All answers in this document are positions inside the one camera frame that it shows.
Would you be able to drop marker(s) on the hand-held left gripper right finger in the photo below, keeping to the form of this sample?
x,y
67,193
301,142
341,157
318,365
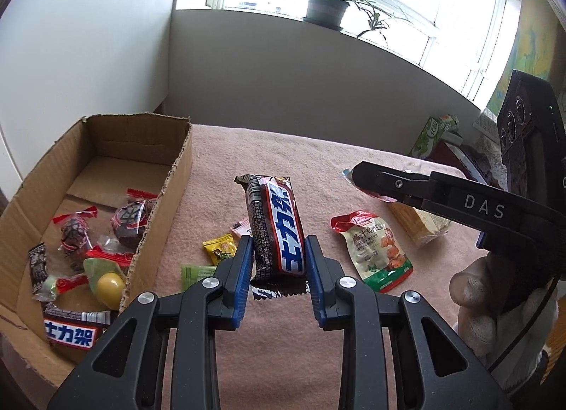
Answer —
x,y
316,286

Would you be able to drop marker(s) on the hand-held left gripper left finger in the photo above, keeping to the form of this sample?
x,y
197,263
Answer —
x,y
241,277

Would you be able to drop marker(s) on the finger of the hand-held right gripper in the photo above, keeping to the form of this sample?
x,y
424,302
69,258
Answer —
x,y
442,197

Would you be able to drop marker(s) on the sliced bread loaf package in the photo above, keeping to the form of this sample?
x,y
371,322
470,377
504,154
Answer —
x,y
420,224

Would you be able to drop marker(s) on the small yellow snack packet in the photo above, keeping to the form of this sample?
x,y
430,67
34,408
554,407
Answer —
x,y
219,248

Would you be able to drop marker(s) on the small pale green packet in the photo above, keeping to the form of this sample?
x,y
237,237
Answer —
x,y
197,273

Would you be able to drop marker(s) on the small pink sachet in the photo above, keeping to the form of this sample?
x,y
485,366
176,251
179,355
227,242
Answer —
x,y
241,228

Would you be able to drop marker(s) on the dark chocolate bar blue print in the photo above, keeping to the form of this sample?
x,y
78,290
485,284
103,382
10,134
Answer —
x,y
276,224
68,332

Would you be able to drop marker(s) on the red green chicken snack pouch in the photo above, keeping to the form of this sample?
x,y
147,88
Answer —
x,y
371,251

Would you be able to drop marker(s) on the brown cardboard box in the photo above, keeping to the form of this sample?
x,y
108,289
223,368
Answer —
x,y
172,197

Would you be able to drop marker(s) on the dark plum candy red wrapper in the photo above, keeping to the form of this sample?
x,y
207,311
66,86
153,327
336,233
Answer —
x,y
73,233
132,220

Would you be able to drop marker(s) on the yellow jelly ball packet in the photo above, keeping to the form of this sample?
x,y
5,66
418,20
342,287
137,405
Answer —
x,y
108,286

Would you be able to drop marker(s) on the green candy red wrapper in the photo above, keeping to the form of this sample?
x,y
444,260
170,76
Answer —
x,y
55,284

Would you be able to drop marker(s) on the small dark chocolate bar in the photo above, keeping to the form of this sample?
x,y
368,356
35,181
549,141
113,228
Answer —
x,y
37,266

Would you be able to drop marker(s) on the person's right hand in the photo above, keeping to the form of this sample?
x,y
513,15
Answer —
x,y
477,290

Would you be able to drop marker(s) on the dark wooden box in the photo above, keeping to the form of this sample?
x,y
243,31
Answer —
x,y
446,158

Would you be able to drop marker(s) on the green drink carton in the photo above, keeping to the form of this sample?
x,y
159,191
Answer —
x,y
435,133

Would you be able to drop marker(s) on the pink blanket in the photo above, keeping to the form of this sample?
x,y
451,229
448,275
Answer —
x,y
278,361

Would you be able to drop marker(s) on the potted spider plant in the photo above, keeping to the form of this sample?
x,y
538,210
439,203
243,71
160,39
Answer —
x,y
325,10

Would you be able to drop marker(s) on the white cabinet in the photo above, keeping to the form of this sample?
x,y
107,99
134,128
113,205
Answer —
x,y
88,38

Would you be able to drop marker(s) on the wall map poster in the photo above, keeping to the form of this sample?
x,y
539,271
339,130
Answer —
x,y
530,47

